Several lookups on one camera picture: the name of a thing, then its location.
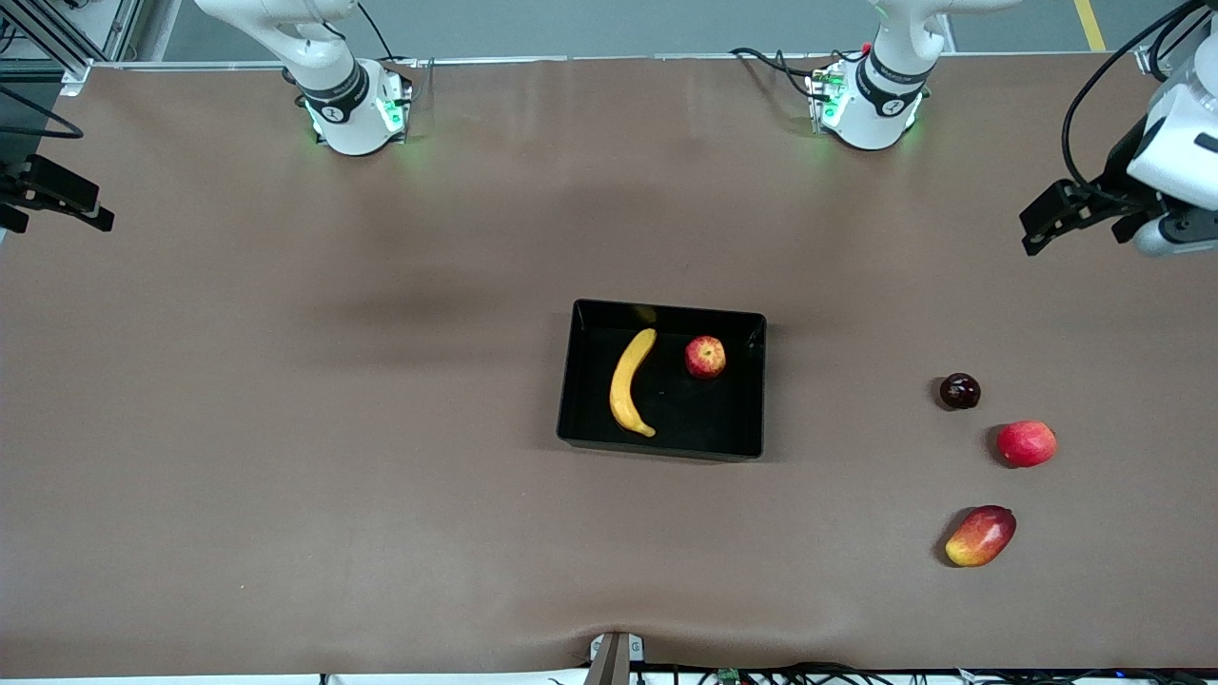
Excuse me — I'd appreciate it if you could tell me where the black right base cable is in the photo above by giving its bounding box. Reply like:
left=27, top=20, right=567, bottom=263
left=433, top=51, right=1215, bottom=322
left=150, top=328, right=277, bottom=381
left=356, top=0, right=422, bottom=96

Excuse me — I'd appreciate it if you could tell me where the red yellow striped apple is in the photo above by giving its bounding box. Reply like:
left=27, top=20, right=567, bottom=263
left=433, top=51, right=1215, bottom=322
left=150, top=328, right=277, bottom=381
left=684, top=334, right=728, bottom=381

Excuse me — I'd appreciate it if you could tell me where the dark purple plum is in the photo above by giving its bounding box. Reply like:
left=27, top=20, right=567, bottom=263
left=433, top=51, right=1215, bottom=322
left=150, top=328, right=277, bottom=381
left=939, top=372, right=982, bottom=411

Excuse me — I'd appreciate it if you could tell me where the yellow banana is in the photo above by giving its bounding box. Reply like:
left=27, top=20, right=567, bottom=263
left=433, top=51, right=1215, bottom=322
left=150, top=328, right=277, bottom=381
left=608, top=327, right=658, bottom=440

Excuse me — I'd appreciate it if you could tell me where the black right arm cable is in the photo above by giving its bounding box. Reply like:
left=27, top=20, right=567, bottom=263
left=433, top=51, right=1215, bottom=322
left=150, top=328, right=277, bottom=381
left=0, top=84, right=86, bottom=140

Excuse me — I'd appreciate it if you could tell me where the red yellow mango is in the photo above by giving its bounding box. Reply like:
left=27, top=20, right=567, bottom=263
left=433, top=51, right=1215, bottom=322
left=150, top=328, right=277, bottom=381
left=945, top=504, right=1018, bottom=569

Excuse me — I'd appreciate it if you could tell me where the black base cable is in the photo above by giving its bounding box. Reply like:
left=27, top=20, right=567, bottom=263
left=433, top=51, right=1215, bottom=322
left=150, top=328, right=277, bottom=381
left=729, top=45, right=831, bottom=83
left=356, top=0, right=422, bottom=96

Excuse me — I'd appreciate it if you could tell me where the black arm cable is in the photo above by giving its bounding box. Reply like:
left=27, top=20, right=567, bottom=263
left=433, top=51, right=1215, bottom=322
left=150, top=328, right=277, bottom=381
left=0, top=84, right=86, bottom=140
left=1060, top=0, right=1211, bottom=191

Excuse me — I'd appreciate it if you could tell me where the grey table edge bracket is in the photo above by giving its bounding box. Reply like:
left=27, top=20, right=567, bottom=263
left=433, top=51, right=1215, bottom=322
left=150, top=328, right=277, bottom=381
left=587, top=630, right=647, bottom=685

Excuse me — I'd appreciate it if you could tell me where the black left base cable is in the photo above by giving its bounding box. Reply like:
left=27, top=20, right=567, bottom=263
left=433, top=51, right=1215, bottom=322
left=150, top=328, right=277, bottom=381
left=729, top=45, right=831, bottom=83

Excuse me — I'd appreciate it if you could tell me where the plain red round fruit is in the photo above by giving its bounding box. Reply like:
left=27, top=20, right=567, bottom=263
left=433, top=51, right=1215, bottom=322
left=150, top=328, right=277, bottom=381
left=996, top=420, right=1059, bottom=469

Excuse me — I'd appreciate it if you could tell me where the aluminium frame profile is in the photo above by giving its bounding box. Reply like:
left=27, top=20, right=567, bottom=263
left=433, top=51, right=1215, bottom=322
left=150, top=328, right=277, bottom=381
left=0, top=0, right=146, bottom=98
left=1135, top=0, right=1218, bottom=79

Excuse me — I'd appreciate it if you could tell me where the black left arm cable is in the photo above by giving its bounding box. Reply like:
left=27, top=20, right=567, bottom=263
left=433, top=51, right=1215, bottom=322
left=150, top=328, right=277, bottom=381
left=1060, top=0, right=1211, bottom=191

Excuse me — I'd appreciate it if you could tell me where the black plastic box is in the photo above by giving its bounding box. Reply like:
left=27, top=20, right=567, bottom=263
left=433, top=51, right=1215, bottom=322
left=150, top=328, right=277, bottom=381
left=556, top=299, right=768, bottom=463

